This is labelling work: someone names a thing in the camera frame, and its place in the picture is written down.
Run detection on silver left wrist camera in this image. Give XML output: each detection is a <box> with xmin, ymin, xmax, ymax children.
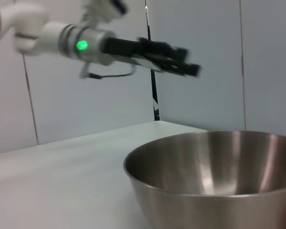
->
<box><xmin>82</xmin><ymin>0</ymin><xmax>129</xmax><ymax>26</ymax></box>

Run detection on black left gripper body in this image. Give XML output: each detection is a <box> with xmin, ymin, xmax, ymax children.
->
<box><xmin>102</xmin><ymin>36</ymin><xmax>163</xmax><ymax>73</ymax></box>

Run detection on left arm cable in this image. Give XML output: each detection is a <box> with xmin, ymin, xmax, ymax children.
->
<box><xmin>80</xmin><ymin>63</ymin><xmax>137</xmax><ymax>81</ymax></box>

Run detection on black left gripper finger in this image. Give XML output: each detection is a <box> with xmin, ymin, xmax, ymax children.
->
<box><xmin>144</xmin><ymin>53</ymin><xmax>203</xmax><ymax>78</ymax></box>
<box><xmin>136</xmin><ymin>37</ymin><xmax>191</xmax><ymax>61</ymax></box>

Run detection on stainless steel mixing bowl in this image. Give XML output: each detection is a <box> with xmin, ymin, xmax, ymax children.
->
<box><xmin>123</xmin><ymin>130</ymin><xmax>286</xmax><ymax>229</ymax></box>

